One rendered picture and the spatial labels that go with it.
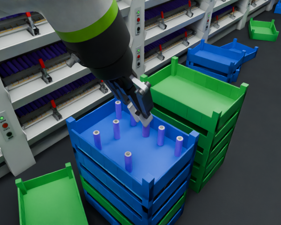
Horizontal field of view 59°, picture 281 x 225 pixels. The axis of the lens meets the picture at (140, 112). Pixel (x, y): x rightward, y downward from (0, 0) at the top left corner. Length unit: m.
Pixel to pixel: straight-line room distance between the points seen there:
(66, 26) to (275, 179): 1.02
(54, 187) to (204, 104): 0.65
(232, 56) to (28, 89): 1.26
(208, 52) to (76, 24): 1.51
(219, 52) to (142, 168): 1.26
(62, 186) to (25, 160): 0.19
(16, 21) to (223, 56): 1.26
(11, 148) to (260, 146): 1.06
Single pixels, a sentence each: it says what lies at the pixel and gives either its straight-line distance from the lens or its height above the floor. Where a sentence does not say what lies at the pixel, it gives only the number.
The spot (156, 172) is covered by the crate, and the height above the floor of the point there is 0.32.
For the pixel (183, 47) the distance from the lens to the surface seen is 1.69.
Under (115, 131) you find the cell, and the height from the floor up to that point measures 0.36.
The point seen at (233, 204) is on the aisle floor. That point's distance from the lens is 1.03.
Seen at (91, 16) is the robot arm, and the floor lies 0.74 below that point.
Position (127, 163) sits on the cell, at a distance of 0.62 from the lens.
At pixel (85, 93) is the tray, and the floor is 0.16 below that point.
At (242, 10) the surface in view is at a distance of 2.45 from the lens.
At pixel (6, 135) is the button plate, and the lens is 1.02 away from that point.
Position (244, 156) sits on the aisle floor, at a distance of 1.20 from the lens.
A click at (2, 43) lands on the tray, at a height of 0.52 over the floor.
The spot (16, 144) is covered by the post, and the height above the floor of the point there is 0.15.
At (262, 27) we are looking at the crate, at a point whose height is 0.00.
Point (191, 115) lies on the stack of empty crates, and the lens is 0.78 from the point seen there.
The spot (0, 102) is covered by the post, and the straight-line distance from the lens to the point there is 0.95.
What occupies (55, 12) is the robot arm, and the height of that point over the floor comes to 0.75.
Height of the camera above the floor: 0.84
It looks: 40 degrees down
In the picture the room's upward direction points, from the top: straight up
